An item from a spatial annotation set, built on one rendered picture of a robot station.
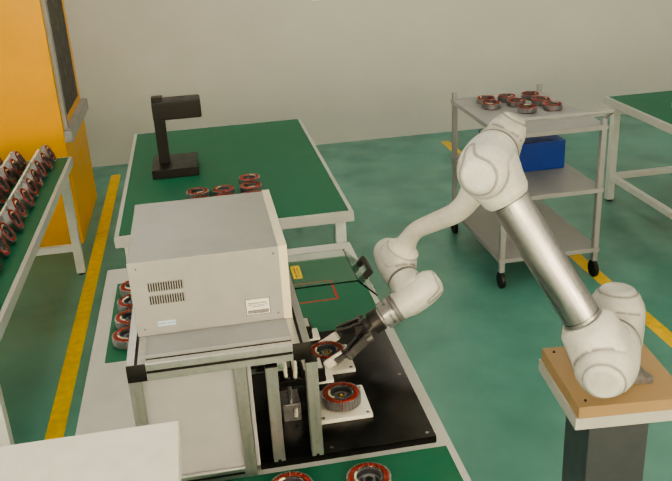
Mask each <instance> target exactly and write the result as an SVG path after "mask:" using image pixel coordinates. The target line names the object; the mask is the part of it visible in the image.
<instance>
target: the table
mask: <svg viewBox="0 0 672 481"><path fill-rule="evenodd" d="M40 150H41V152H40V153H38V154H37V155H36V160H33V161H32V162H30V161H31V160H30V161H26V160H25V159H24V157H22V155H21V154H20V153H19V152H18V151H13V152H12V153H10V157H11V158H10V159H8V160H7V161H6V162H5V163H6V166H3V167H1V165H2V164H3V161H2V160H1V157H0V167H1V168H0V212H1V210H2V208H3V206H4V205H5V203H6V201H7V200H8V198H9V196H10V195H11V193H12V191H13V189H14V188H15V186H16V184H17V183H18V181H19V179H20V178H21V176H22V174H23V172H24V171H25V169H26V167H27V166H28V164H29V162H30V164H29V165H30V169H29V170H27V171H26V172H25V174H26V177H25V178H24V179H22V180H21V181H20V183H21V187H22V188H19V189H17V190H16V191H15V196H16V198H17V199H16V198H14V197H13V198H11V199H9V200H8V201H7V207H8V208H9V209H7V210H5V211H4V212H3V213H2V216H3V219H4V221H5V223H4V222H2V221H0V341H1V339H2V337H3V334H4V332H5V329H6V327H7V324H8V322H9V320H10V317H11V315H12V312H13V310H14V307H15V305H16V303H17V300H18V298H19V295H20V293H21V290H22V288H23V286H24V283H25V281H26V278H27V276H28V273H29V271H30V269H31V266H32V264H33V261H34V259H35V256H41V255H49V254H58V253H67V252H73V255H74V260H75V266H76V271H77V274H79V275H83V274H85V271H86V267H85V262H84V256H83V251H82V246H81V240H80V235H79V229H78V224H77V218H76V213H75V208H74V202H73V197H72V191H71V186H70V180H69V174H70V172H71V169H72V167H73V158H72V156H71V157H61V158H56V156H55V154H54V152H53V151H52V149H51V148H50V147H49V146H48V145H46V144H45V145H43V146H41V147H40ZM61 193H62V197H63V202H64V207H65V213H66V218H67V223H68V229H69V234H70V239H71V244H66V245H57V246H48V247H40V244H41V242H42V239H43V237H44V235H45V232H46V230H47V227H48V225H49V222H50V220H51V218H52V215H53V213H54V210H55V208H56V206H57V203H58V201H59V198H60V196H61ZM8 445H15V443H14V439H13V435H12V431H11V427H10V423H9V418H8V414H7V410H6V406H5V402H4V398H3V394H2V389H1V385H0V447H1V446H8Z"/></svg>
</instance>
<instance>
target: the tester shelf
mask: <svg viewBox="0 0 672 481"><path fill-rule="evenodd" d="M289 281H290V293H291V305H292V318H281V319H273V320H265V321H258V322H250V323H242V324H235V325H227V326H219V327H212V328H204V329H196V330H189V331H181V332H173V333H166V334H158V335H150V336H143V337H138V333H137V327H136V321H135V315H134V309H133V308H132V316H131V325H130V334H129V342H128V351H127V359H126V367H125V368H126V374H127V380H128V384H129V383H136V382H144V381H149V380H156V379H164V378H171V377H178V376H185V375H192V374H200V373H207V372H214V371H221V370H229V369H236V368H243V367H250V366H258V365H265V364H272V363H279V362H286V361H295V360H303V359H310V358H312V352H311V342H310V339H309V335H308V332H307V329H306V325H305V322H304V319H303V315H302V312H301V309H300V306H299V302H298V299H297V296H296V292H295V289H294V286H293V283H292V279H291V276H290V273H289Z"/></svg>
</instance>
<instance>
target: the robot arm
mask: <svg viewBox="0 0 672 481"><path fill-rule="evenodd" d="M526 130H527V126H526V124H525V121H524V119H522V118H521V117H519V116H518V115H516V114H514V113H511V112H508V111H507V112H503V113H500V114H499V115H497V116H496V117H495V118H494V119H493V120H492V121H491V122H490V123H489V125H488V126H486V127H485V128H484V129H483V130H482V131H481V132H480V133H479V134H478V135H477V136H475V137H474V138H472V139H471V140H470V141H469V143H468V144H467V145H466V146H465V148H464V149H463V151H462V153H461V155H460V157H459V159H458V163H457V178H458V181H459V184H460V185H461V188H460V190H459V193H458V195H457V197H456V198H455V199H454V201H453V202H452V203H450V204H449V205H447V206H446V207H443V208H441V209H439V210H437V211H435V212H433V213H430V214H428V215H426V216H424V217H422V218H420V219H418V220H416V221H414V222H412V223H411V224H410V225H408V226H407V227H406V228H405V229H404V231H403V232H402V233H401V234H400V236H399V237H397V238H384V239H382V240H380V241H379V242H378V243H377V244H376V245H375V247H374V252H373V256H374V261H375V264H376V267H377V269H378V271H379V273H380V275H381V276H382V278H383V279H384V281H385V282H386V283H387V284H388V286H389V287H390V289H391V292H392V293H391V294H390V295H388V296H386V297H385V298H384V299H382V300H381V301H379V302H378V303H376V308H373V309H371V310H370V311H368V312H367V313H366V314H365V315H366V318H364V316H363V315H362V314H360V315H358V316H357V317H355V318H353V319H351V320H348V321H346V322H343V323H341V324H339V325H337V326H336V328H337V329H336V330H335V332H333V333H332V334H330V335H329V336H327V337H325V338H324V339H322V340H321V341H335V342H336V341H338V340H339V339H340V338H342V336H345V335H349V334H353V333H356V334H355V337H354V338H353V339H352V341H351V342H350V343H349V344H348V345H347V347H346V348H345V349H344V350H340V351H339V352H337V353H336V354H334V355H333V356H331V357H330V358H328V359H327V360H325V361H324V362H323V364H324V366H325V367H326V368H327V369H328V368H332V367H333V366H335V365H336V364H338V363H339V362H341V361H342V360H344V359H345V358H348V359H349V360H352V359H353V358H354V357H355V356H356V355H357V354H358V353H359V352H360V351H361V350H362V349H363V348H365V347H366V346H367V345H368V344H369V343H371V342H372V341H373V340H374V338H373V337H372V334H373V333H374V332H376V333H378V334H379V333H381V332H382V331H384V330H385V329H387V326H389V327H390V328H393V327H394V326H396V325H397V324H399V323H400V322H402V321H404V320H405V319H407V318H409V317H411V316H415V315H417V314H418V313H420V312H422V311H423V310H425V309H426V308H428V307H429V306H430V305H432V304H433V303H434V302H435V301H436V300H437V299H438V298H439V297H440V296H441V295H442V294H443V284H442V282H441V280H440V279H439V277H438V276H437V275H436V273H435V272H434V271H432V270H427V271H421V272H418V271H417V270H416V267H417V257H418V251H417V249H416V245H417V243H418V241H419V239H420V238H421V237H423V236H425V235H428V234H430V233H433V232H436V231H439V230H442V229H445V228H448V227H450V226H453V225H456V224H458V223H460V222H462V221H463V220H465V219H466V218H467V217H469V216H470V215H471V214H472V213H473V212H474V211H475V210H476V209H477V207H478V206H479V205H480V204H481V205H482V206H483V207H484V208H485V209H486V210H488V211H490V212H492V211H493V212H494V214H495V215H496V217H497V218H498V220H499V222H500V223H501V225H502V226H503V228H504V230H505V231H506V233H507V234H508V236H509V238H510V239H511V241H512V242H513V244H514V246H515V247H516V249H517V250H518V252H519V254H520V255H521V257H522V258H523V260H524V262H525V263H526V265H527V266H528V268H529V270H530V271H531V273H532V274H533V276H534V278H535V279H536V281H537V283H538V284H539V286H540V287H541V289H542V291H543V292H544V294H545V295H546V297H547V299H548V300H549V302H550V303H551V305H552V307H553V308H554V310H555V311H556V313H557V315H558V316H559V318H560V319H561V321H562V323H563V324H564V325H563V328H562V333H561V340H562V342H563V345H564V347H565V349H566V352H567V354H568V357H569V361H570V362H571V364H572V367H573V369H574V374H575V378H576V379H577V381H578V383H579V384H580V385H581V387H582V388H583V389H584V390H585V391H586V392H588V393H589V394H590V395H592V396H594V397H597V398H602V399H605V398H611V397H615V396H618V395H620V394H622V393H624V392H626V391H627V390H628V389H629V388H630V387H631V386H632V385H635V384H651V383H653V380H654V377H653V375H651V374H650V373H648V372H647V371H645V370H644V369H643V368H642V366H641V365H640V363H641V349H642V344H643V339H644V332H645V320H646V309H645V305H644V302H643V300H642V297H641V295H640V294H639V292H638V291H637V290H635V288H633V287H632V286H630V285H628V284H625V283H619V282H609V283H605V284H603V285H602V286H600V287H598V288H597V289H596V290H595V291H594V293H593V294H592V296H591V294H590V292H589V291H588V289H587V287H586V286H585V284H584V283H583V281H582V279H581V278H580V276H579V274H578V273H577V271H576V270H575V268H574V266H573V265H572V263H571V261H570V260H569V258H568V257H567V255H566V253H565V252H564V250H563V248H562V247H561V245H560V244H559V242H558V240H557V239H556V237H555V235H554V234H553V232H552V231H551V229H550V227H549V226H548V224H547V222H546V221H545V219H544V218H543V216H542V214H541V213H540V211H539V209H538V208H537V206H536V205H535V203H534V201H533V200H532V198H531V196H530V195H529V193H528V192H527V190H528V181H527V179H526V176H525V174H524V171H523V168H522V165H521V162H520V159H519V155H520V152H521V149H522V145H523V143H524V141H525V137H526ZM341 327H342V328H341ZM321 341H319V342H321Z"/></svg>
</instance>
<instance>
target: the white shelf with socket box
mask: <svg viewBox="0 0 672 481"><path fill-rule="evenodd" d="M0 481H181V432H180V425H179V421H172V422H165V423H159V424H152V425H145V426H138V427H131V428H124V429H118V430H111V431H104V432H97V433H90V434H83V435H77V436H70V437H63V438H56V439H49V440H42V441H35V442H29V443H22V444H15V445H8V446H1V447H0Z"/></svg>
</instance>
